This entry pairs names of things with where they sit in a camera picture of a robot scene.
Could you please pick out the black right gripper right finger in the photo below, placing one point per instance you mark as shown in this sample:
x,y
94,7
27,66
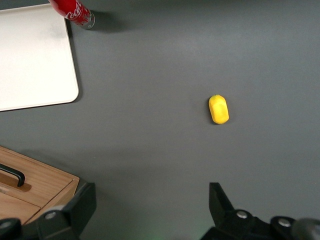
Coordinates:
x,y
225,220

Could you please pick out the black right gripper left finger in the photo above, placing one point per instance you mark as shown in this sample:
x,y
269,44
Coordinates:
x,y
72,212

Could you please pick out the red cola can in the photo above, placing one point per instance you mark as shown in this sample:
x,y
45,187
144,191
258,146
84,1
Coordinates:
x,y
71,9

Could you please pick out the white plastic tray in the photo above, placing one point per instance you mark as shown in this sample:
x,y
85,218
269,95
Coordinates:
x,y
32,57

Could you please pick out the wooden box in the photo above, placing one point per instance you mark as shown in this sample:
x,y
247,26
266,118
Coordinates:
x,y
42,185

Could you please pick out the yellow lemon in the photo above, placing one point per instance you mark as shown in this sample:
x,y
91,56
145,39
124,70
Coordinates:
x,y
219,110

